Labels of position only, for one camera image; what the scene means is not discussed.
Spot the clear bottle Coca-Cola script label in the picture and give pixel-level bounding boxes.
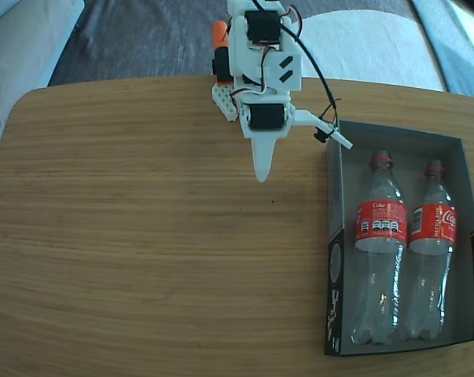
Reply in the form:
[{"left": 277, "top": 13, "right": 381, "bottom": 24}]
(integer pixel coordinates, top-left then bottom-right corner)
[{"left": 403, "top": 159, "right": 457, "bottom": 342}]

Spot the blue-grey fabric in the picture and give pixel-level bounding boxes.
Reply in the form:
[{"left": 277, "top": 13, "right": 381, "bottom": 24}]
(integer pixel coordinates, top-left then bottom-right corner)
[{"left": 411, "top": 0, "right": 474, "bottom": 99}]

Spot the dark grey rug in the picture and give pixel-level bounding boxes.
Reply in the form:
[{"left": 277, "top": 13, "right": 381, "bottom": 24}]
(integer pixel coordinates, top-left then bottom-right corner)
[{"left": 47, "top": 0, "right": 418, "bottom": 87}]

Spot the orange and black clamp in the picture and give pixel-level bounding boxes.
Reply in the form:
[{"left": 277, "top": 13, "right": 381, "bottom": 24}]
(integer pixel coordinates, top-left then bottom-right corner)
[{"left": 211, "top": 20, "right": 234, "bottom": 86}]

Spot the grey cardboard box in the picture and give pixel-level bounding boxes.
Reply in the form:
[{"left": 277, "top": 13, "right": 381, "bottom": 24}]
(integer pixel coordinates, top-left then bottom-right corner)
[{"left": 322, "top": 119, "right": 474, "bottom": 357}]

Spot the white cloth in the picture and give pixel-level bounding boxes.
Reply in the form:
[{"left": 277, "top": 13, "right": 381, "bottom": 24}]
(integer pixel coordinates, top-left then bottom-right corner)
[{"left": 299, "top": 9, "right": 446, "bottom": 93}]

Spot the flat white camera mount plate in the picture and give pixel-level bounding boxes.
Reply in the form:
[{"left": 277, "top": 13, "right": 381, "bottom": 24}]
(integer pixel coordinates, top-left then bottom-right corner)
[{"left": 293, "top": 109, "right": 354, "bottom": 150}]

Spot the clear bottle nutrition seals label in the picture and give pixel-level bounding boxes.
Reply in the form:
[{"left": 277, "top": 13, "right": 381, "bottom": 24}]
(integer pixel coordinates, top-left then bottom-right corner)
[{"left": 349, "top": 149, "right": 410, "bottom": 346}]

